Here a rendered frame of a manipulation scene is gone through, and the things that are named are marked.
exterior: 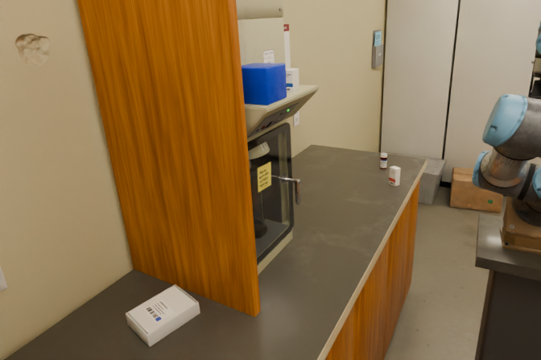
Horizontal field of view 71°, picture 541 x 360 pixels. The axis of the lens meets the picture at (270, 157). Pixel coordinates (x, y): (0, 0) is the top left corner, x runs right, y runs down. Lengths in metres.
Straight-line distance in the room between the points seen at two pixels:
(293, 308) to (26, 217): 0.75
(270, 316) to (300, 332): 0.10
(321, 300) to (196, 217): 0.43
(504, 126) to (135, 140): 0.91
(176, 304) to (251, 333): 0.23
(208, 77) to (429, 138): 3.37
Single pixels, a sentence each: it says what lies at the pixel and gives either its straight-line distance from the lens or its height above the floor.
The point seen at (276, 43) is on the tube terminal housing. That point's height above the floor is 1.64.
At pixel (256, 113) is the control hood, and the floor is 1.50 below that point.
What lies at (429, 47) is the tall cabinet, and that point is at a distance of 3.93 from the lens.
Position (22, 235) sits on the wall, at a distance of 1.20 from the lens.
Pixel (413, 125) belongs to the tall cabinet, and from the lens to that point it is 4.08.
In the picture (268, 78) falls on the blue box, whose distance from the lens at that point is 0.94.
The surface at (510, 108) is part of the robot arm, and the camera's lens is 0.93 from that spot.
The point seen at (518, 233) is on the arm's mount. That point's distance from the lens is 1.51.
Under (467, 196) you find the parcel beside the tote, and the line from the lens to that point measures 3.84.
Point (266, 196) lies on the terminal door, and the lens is 1.18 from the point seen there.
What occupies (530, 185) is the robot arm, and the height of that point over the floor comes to 1.22.
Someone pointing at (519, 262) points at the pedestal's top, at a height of 0.94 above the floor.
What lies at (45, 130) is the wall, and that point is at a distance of 1.18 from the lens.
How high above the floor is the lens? 1.71
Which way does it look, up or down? 20 degrees down
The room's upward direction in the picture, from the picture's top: 3 degrees counter-clockwise
